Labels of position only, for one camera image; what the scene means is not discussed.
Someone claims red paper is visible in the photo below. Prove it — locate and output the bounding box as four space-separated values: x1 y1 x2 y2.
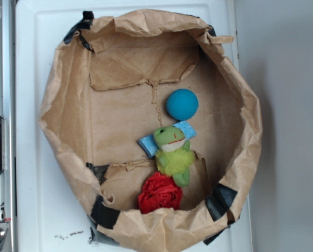
137 172 183 214

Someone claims blue sponge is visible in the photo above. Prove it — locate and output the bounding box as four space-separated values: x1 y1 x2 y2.
138 121 197 158

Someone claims blue foam ball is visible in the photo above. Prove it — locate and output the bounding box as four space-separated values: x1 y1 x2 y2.
166 89 199 121

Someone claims green plush frog toy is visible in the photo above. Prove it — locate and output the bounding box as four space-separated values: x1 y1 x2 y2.
153 126 195 187

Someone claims brown paper bag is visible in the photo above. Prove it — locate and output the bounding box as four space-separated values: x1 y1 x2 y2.
39 9 262 251

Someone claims white plastic tray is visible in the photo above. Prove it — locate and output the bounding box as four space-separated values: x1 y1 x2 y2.
14 3 254 252

